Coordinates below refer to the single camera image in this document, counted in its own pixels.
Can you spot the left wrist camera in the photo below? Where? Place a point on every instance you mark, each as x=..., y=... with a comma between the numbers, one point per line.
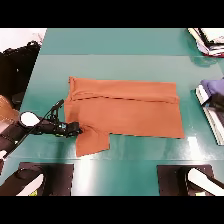
x=58, y=104

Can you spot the black garment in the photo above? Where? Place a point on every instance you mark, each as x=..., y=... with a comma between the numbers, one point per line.
x=16, y=70

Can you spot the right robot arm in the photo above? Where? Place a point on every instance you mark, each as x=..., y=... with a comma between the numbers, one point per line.
x=203, y=181

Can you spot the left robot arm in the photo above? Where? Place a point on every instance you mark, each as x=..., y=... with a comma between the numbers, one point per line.
x=20, y=128

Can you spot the brown garment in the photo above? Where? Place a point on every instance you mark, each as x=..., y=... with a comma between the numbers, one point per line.
x=6, y=110

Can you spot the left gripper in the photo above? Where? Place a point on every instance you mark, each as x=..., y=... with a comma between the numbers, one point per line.
x=73, y=128

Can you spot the purple garment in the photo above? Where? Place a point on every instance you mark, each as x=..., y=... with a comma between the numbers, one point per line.
x=213, y=86

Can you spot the orange T-shirt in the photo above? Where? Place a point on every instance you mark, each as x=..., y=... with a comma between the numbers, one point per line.
x=133, y=113

